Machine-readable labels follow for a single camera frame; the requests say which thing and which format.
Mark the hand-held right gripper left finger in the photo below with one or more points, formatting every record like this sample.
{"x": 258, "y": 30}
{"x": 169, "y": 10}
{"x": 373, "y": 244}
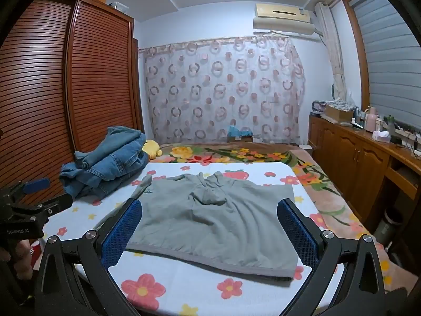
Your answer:
{"x": 122, "y": 233}

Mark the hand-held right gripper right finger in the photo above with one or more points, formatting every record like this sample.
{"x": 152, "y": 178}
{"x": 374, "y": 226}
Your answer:
{"x": 297, "y": 233}

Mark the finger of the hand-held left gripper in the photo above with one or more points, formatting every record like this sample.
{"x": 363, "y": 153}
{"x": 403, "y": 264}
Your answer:
{"x": 36, "y": 185}
{"x": 56, "y": 204}

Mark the grey-green t-shirt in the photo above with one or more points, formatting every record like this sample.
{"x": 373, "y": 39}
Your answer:
{"x": 213, "y": 223}

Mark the person's left hand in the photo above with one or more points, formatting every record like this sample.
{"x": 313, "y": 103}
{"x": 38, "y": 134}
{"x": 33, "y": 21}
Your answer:
{"x": 24, "y": 258}

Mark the brown floral blanket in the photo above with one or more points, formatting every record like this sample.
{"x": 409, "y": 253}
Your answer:
{"x": 332, "y": 200}

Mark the stack of folded blue jeans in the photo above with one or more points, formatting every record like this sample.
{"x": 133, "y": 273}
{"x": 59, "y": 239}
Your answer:
{"x": 108, "y": 161}

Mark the white floral bed sheet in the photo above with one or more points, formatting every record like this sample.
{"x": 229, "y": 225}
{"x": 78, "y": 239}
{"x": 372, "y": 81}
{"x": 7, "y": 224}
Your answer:
{"x": 184, "y": 289}

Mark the yellow plush toy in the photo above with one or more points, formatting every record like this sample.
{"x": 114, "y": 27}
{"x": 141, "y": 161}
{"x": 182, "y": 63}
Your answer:
{"x": 152, "y": 148}

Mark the grey trash bin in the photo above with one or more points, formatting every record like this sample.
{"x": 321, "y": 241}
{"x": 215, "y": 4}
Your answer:
{"x": 388, "y": 227}

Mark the wooden sideboard cabinet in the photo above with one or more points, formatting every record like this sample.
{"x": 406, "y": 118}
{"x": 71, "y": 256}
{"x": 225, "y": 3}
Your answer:
{"x": 355, "y": 161}

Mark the blue toy box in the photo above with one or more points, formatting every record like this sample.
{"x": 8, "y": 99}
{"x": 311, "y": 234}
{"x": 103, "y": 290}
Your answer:
{"x": 238, "y": 133}

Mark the cardboard box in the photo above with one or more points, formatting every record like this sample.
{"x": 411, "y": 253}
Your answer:
{"x": 337, "y": 113}

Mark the pink tissue box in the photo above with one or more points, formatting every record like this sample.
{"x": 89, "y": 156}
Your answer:
{"x": 381, "y": 136}

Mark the brown slatted wooden wardrobe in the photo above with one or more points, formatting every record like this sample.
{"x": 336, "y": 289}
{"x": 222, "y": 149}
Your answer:
{"x": 98, "y": 72}

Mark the pink thermos jug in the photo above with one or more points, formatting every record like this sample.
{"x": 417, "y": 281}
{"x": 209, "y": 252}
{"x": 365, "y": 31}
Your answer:
{"x": 370, "y": 121}

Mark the white power strip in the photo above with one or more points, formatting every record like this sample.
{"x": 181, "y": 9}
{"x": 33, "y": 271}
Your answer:
{"x": 408, "y": 135}

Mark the circle patterned curtain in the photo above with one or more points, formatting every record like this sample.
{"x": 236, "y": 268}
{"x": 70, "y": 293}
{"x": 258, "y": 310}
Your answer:
{"x": 223, "y": 89}

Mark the tied beige side curtain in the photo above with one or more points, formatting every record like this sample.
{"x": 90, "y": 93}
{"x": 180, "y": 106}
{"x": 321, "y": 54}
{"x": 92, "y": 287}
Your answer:
{"x": 335, "y": 56}

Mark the clear plastic storage box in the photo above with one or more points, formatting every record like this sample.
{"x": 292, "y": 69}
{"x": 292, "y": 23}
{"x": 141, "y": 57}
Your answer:
{"x": 119, "y": 7}

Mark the grey window blind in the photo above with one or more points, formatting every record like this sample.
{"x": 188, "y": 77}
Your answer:
{"x": 391, "y": 56}

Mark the white air conditioner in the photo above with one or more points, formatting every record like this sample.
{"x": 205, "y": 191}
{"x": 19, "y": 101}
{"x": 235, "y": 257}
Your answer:
{"x": 283, "y": 18}

